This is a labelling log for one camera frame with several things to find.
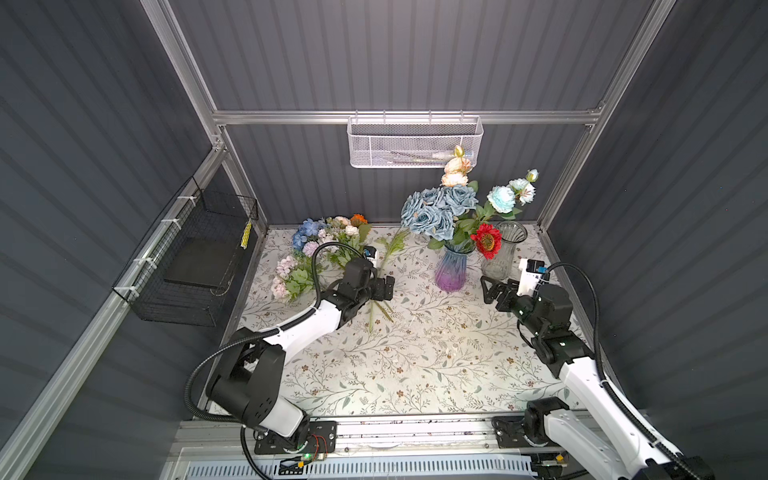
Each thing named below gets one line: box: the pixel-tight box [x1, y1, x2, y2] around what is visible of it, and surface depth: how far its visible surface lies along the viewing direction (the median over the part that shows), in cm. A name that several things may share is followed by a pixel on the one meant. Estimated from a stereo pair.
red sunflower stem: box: [470, 223, 503, 260], surface depth 81 cm
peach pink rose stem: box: [441, 144, 471, 187], surface depth 82 cm
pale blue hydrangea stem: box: [401, 185, 479, 241], surface depth 76 cm
